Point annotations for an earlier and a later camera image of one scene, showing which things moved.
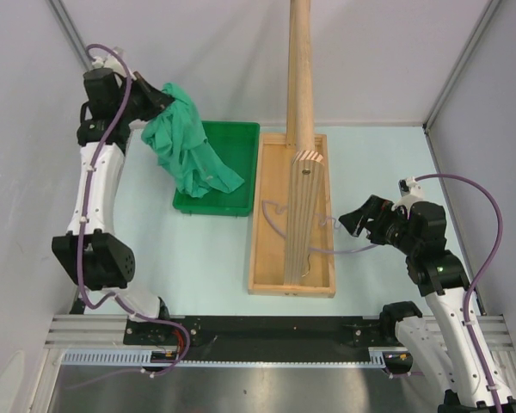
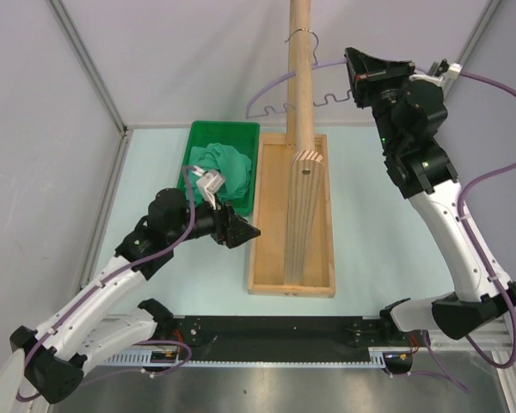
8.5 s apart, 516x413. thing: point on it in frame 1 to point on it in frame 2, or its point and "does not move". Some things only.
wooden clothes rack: x=291 y=243 does not move
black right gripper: x=374 y=206 to x=359 y=64
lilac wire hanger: x=284 y=207 to x=285 y=77
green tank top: x=179 y=137 to x=235 y=168
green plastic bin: x=235 y=144 does not move
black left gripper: x=156 y=100 to x=235 y=233
